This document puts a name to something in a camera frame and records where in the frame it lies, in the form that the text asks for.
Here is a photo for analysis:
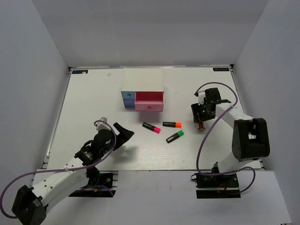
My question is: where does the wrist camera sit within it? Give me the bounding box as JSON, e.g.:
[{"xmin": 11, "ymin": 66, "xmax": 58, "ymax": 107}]
[
  {"xmin": 194, "ymin": 90, "xmax": 206, "ymax": 105},
  {"xmin": 94, "ymin": 117, "xmax": 111, "ymax": 131}
]

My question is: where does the pink cap highlighter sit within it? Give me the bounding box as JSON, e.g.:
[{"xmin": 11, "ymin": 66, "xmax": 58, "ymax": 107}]
[{"xmin": 142, "ymin": 122, "xmax": 161, "ymax": 134}]

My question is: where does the blue corner label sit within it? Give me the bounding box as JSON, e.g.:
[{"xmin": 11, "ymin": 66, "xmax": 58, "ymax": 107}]
[
  {"xmin": 213, "ymin": 67, "xmax": 230, "ymax": 72},
  {"xmin": 72, "ymin": 70, "xmax": 88, "ymax": 74}
]

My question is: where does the pink drawer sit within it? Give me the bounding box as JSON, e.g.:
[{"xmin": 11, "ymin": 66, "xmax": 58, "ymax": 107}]
[{"xmin": 135, "ymin": 91, "xmax": 164, "ymax": 112}]

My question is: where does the green cap highlighter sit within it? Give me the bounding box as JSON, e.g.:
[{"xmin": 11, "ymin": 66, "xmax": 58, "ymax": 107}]
[{"xmin": 166, "ymin": 130, "xmax": 184, "ymax": 143}]

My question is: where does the orange cap highlighter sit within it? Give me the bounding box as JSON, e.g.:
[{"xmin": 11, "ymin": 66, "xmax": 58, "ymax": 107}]
[{"xmin": 163, "ymin": 122, "xmax": 182, "ymax": 128}]

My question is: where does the left blue corner label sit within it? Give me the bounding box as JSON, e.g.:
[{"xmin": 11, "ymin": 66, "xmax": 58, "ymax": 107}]
[{"xmin": 72, "ymin": 70, "xmax": 88, "ymax": 74}]

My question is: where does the pink lid clear stationery case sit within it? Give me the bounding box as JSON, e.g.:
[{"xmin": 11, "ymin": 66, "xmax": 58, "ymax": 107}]
[{"xmin": 197, "ymin": 121, "xmax": 206, "ymax": 131}]

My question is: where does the purple-blue wide drawer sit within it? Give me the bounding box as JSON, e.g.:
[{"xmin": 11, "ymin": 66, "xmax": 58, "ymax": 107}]
[{"xmin": 123, "ymin": 99, "xmax": 135, "ymax": 108}]

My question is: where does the light blue small drawer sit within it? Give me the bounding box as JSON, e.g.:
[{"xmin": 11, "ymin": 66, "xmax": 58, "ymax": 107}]
[{"xmin": 121, "ymin": 91, "xmax": 135, "ymax": 100}]

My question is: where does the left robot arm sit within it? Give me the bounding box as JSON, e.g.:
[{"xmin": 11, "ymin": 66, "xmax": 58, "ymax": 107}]
[{"xmin": 12, "ymin": 117, "xmax": 134, "ymax": 225}]

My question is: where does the white drawer cabinet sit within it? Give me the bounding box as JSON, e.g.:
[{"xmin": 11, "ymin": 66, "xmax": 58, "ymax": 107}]
[{"xmin": 121, "ymin": 67, "xmax": 164, "ymax": 92}]

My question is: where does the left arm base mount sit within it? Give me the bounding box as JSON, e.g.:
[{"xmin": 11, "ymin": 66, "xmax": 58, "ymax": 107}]
[{"xmin": 69, "ymin": 171, "xmax": 119, "ymax": 198}]

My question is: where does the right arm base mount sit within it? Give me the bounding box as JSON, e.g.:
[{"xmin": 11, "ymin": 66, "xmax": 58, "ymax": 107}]
[{"xmin": 191, "ymin": 173, "xmax": 241, "ymax": 199}]

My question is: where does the right blue corner label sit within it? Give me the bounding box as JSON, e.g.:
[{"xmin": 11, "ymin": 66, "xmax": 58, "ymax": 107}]
[{"xmin": 213, "ymin": 67, "xmax": 230, "ymax": 72}]

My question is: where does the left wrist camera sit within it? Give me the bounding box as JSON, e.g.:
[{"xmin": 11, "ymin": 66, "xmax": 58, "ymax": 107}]
[{"xmin": 94, "ymin": 117, "xmax": 111, "ymax": 131}]

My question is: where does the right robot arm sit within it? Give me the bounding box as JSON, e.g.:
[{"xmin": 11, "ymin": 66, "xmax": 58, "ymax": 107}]
[{"xmin": 191, "ymin": 88, "xmax": 270, "ymax": 187}]

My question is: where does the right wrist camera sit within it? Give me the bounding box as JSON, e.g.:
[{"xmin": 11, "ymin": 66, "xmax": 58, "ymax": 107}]
[{"xmin": 194, "ymin": 90, "xmax": 206, "ymax": 105}]

